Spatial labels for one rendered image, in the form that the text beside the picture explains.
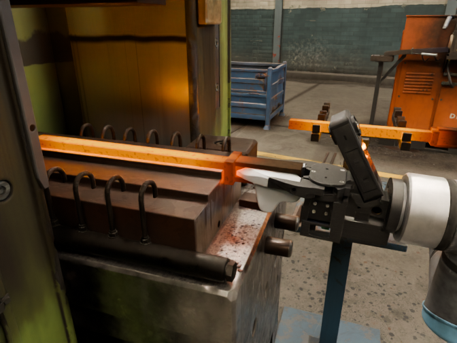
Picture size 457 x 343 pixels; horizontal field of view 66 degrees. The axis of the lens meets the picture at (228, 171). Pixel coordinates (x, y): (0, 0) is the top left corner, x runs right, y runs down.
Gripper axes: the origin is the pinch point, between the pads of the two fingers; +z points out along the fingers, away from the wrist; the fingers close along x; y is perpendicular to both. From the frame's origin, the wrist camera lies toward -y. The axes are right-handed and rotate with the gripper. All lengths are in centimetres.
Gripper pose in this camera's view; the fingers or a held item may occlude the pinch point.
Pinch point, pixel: (247, 166)
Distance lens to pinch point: 50.2
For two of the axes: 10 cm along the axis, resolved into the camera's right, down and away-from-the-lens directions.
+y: -0.4, 9.2, 4.0
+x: 3.1, -3.7, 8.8
